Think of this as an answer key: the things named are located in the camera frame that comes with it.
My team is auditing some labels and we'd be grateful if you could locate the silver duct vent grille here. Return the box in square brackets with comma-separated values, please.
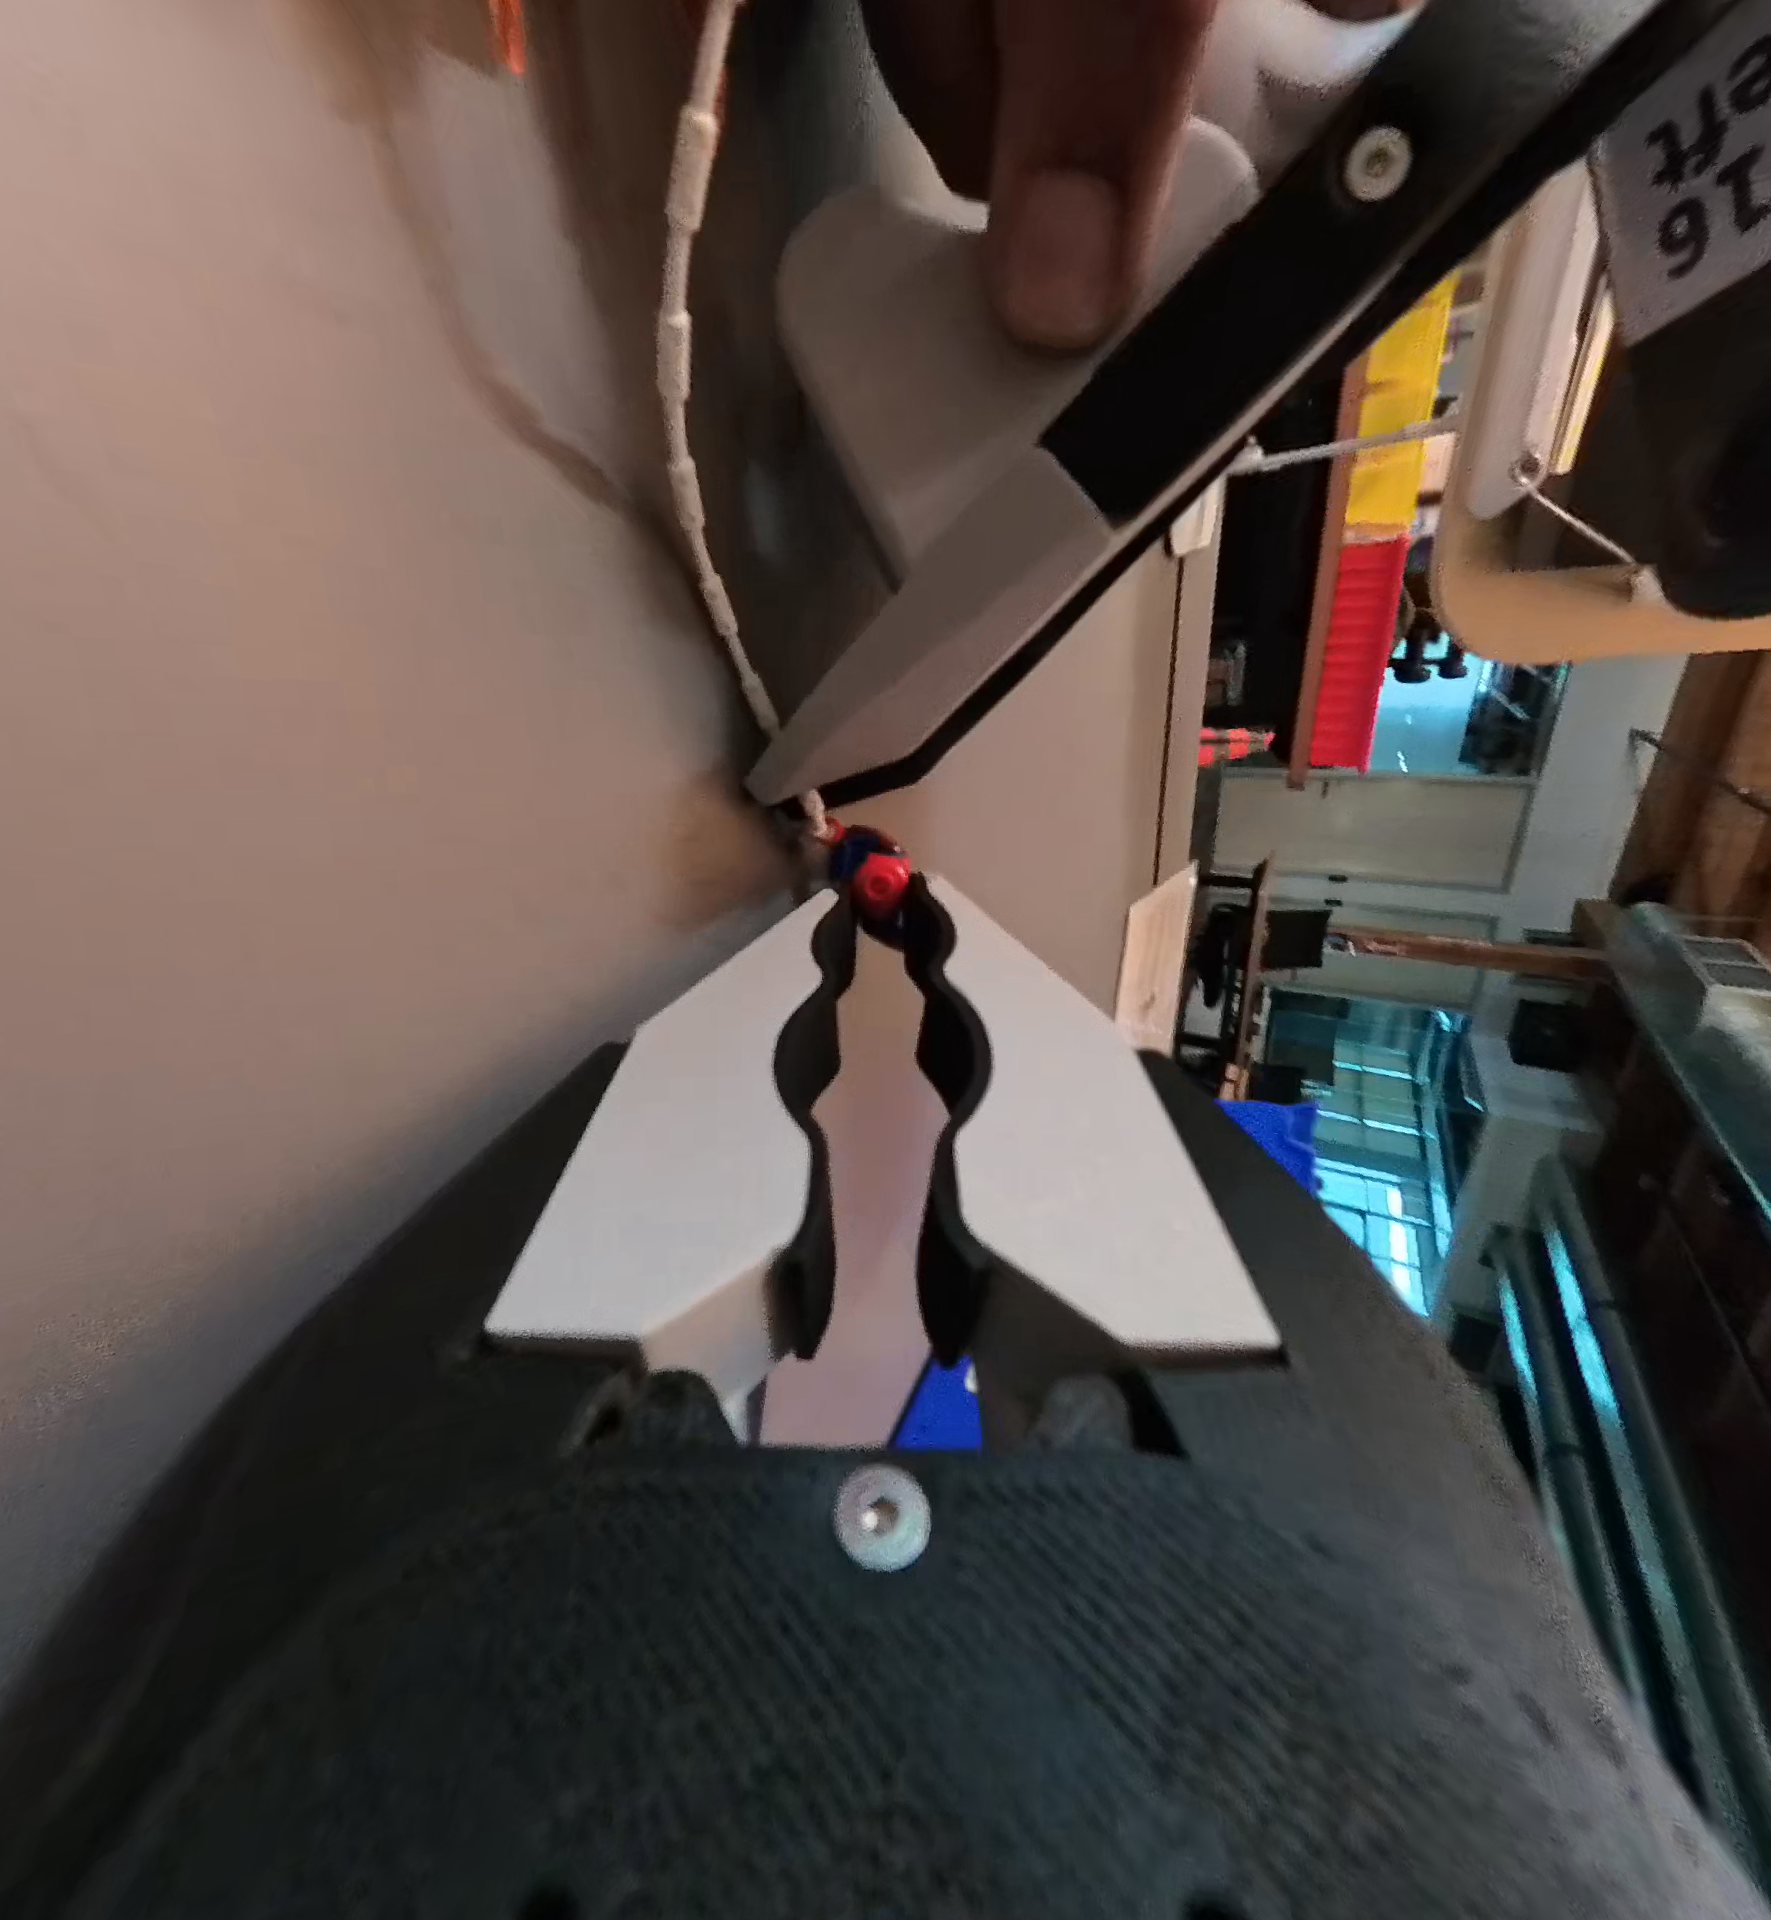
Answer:
[1612, 899, 1771, 1291]

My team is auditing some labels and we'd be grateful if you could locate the yellow sheet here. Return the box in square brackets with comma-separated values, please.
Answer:
[1342, 277, 1461, 530]

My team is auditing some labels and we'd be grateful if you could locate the person's left hand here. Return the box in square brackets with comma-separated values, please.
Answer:
[854, 0, 1219, 358]

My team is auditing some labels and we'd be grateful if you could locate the lego motorcycle model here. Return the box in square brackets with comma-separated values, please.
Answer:
[487, 0, 842, 844]

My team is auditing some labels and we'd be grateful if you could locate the blue red lego minifigure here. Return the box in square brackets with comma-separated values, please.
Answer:
[821, 823, 916, 920]

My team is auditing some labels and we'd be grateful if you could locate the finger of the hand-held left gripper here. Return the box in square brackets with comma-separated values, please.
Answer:
[742, 498, 1174, 814]

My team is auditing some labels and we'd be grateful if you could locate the blue plastic bin white tag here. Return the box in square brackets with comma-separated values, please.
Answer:
[891, 1099, 1323, 1452]

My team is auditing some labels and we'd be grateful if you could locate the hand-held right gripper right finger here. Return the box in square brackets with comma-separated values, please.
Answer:
[903, 874, 1283, 1415]

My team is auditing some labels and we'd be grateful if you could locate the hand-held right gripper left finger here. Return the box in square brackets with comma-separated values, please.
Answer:
[483, 885, 860, 1442]

